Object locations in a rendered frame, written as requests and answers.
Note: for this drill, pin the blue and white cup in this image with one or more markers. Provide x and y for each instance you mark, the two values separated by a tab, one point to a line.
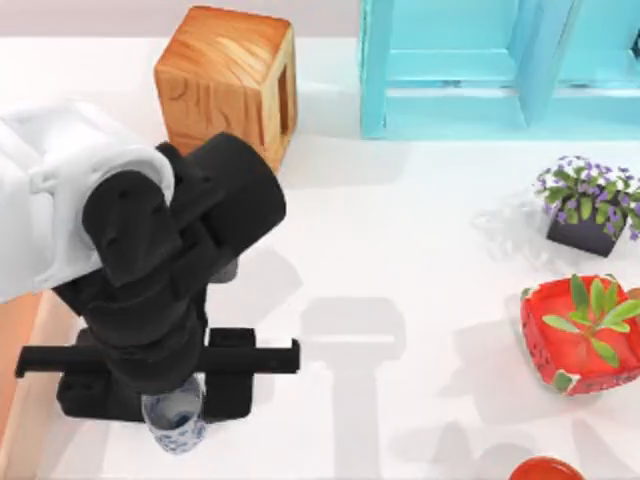
175	425

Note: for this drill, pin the salmon-coloured box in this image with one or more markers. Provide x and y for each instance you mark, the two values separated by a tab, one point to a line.
20	380

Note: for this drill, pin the wooden box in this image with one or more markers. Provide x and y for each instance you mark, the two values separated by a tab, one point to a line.
225	85

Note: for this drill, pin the red bowl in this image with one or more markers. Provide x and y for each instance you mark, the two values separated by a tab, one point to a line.
547	470

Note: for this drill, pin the green plant in red pot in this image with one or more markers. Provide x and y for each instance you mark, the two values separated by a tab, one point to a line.
580	335

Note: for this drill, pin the light blue rack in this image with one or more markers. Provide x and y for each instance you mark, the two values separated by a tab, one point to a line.
450	65

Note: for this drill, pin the purple flowers in black pot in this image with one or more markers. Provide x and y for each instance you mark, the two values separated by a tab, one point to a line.
587	210

